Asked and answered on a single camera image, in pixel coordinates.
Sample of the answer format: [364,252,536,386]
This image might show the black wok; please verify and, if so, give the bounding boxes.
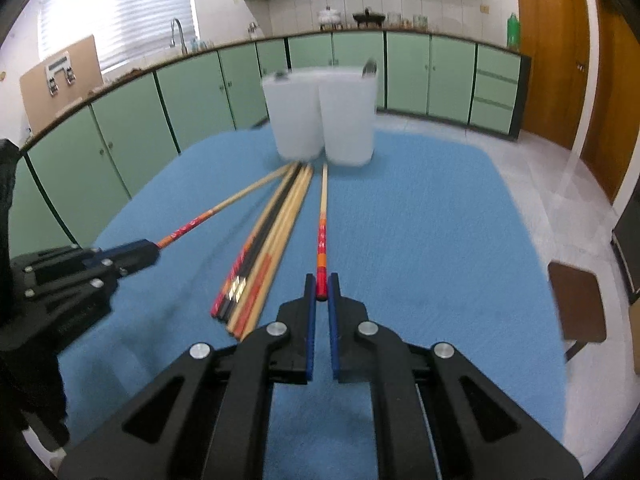
[352,8,387,28]

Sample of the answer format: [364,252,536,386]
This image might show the black chair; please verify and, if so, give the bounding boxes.
[611,200,640,306]

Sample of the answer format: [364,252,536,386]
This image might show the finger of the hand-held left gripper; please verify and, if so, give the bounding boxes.
[10,240,162,282]
[24,255,161,357]

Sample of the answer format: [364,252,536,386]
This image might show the metal sink faucet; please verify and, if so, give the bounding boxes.
[170,17,190,56]

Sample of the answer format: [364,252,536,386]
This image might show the white window blind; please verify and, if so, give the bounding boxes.
[37,0,196,73]

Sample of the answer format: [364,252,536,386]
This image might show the blue table cloth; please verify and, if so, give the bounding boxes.
[57,127,568,480]

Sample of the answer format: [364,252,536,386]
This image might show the green bottle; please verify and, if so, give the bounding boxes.
[506,12,522,51]

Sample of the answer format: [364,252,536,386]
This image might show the brown stool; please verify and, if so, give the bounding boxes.
[547,260,608,363]

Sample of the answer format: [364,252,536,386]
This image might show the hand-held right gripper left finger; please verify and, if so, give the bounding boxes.
[60,273,317,480]

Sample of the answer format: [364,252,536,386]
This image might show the brown wooden door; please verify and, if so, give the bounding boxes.
[514,0,591,151]
[580,0,640,206]

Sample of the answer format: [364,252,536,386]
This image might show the white plastic utensil holder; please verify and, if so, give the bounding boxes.
[317,67,378,167]
[261,71,326,161]

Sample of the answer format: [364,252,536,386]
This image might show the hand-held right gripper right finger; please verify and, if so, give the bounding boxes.
[327,272,586,480]

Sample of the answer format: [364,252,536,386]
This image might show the glass jars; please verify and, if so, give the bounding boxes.
[387,12,428,30]

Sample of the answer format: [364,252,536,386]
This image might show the bundle of mixed chopsticks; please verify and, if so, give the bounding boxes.
[210,161,316,339]

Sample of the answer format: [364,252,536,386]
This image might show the green lower kitchen cabinets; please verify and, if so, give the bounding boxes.
[10,30,532,261]

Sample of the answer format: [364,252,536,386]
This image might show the red patterned wooden chopstick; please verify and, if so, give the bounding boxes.
[156,162,298,250]
[315,162,331,302]

